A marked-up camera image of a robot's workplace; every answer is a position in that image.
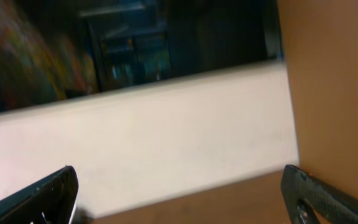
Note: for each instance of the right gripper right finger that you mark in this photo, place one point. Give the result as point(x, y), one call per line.
point(305, 196)

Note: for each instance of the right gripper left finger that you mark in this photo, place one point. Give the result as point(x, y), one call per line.
point(49, 200)

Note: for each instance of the dark window opening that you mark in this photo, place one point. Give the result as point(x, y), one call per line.
point(54, 50)

